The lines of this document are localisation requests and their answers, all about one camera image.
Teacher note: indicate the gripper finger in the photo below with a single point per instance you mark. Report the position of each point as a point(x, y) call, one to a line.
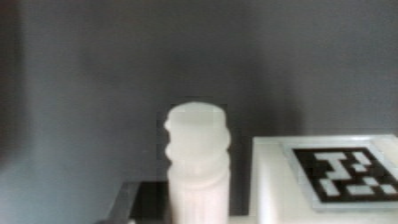
point(140, 204)

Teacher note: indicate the white chair seat plate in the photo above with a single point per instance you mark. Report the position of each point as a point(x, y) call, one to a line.
point(199, 171)

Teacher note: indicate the white chair leg with tag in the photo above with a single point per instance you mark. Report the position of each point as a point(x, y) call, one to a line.
point(325, 180)

